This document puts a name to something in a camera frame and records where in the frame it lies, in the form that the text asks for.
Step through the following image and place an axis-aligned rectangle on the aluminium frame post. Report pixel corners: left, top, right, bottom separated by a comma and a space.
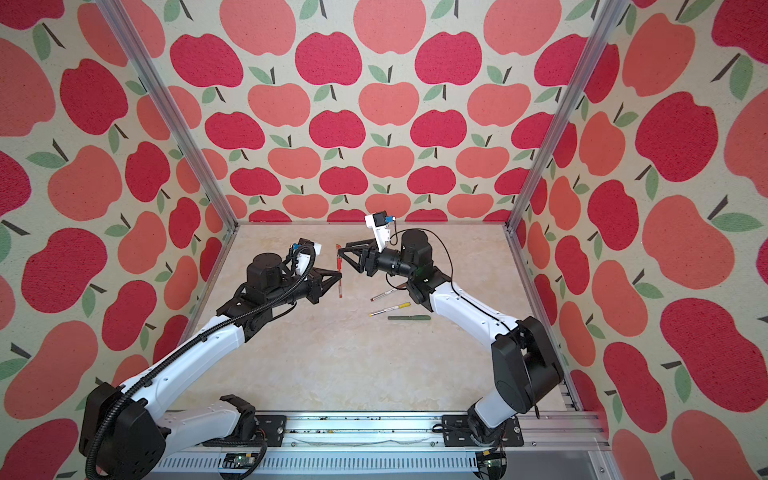
96, 1, 239, 232
504, 0, 630, 237

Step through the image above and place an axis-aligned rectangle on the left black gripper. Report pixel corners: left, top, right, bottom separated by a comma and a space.
266, 267, 342, 309

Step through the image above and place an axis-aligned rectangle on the white patterned pen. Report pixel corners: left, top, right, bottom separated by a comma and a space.
370, 288, 401, 302

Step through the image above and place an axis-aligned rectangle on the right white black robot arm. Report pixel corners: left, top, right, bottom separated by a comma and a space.
339, 229, 564, 443

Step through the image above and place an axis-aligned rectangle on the right aluminium frame post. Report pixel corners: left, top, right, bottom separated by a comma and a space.
504, 0, 630, 237

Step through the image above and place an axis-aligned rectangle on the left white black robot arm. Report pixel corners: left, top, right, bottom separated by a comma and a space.
79, 242, 342, 479

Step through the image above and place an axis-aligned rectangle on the left black corrugated cable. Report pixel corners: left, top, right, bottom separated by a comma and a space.
83, 242, 318, 480

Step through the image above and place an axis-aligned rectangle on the red gel pen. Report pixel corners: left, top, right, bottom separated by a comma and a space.
337, 257, 343, 299

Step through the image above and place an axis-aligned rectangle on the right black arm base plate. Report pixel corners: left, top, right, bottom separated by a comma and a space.
432, 414, 524, 449

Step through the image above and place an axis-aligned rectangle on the white slotted cable duct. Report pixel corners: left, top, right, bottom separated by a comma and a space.
151, 449, 478, 475

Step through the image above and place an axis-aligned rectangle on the left aluminium frame post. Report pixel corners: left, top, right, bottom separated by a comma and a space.
96, 1, 239, 232

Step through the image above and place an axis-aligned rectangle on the aluminium front frame rail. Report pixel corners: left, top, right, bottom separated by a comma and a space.
113, 410, 613, 452

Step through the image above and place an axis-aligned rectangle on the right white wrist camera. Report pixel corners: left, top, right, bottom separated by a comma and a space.
365, 211, 396, 253

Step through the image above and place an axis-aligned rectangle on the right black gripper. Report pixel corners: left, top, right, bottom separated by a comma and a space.
336, 236, 415, 284

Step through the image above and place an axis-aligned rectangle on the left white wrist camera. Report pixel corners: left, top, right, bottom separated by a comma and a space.
290, 238, 322, 275

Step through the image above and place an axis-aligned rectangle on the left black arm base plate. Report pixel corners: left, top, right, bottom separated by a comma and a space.
202, 415, 287, 447

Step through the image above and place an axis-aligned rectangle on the green fountain pen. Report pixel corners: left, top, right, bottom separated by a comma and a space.
387, 315, 431, 321

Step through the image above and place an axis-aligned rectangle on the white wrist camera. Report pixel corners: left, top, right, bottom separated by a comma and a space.
365, 211, 396, 253
290, 238, 322, 275

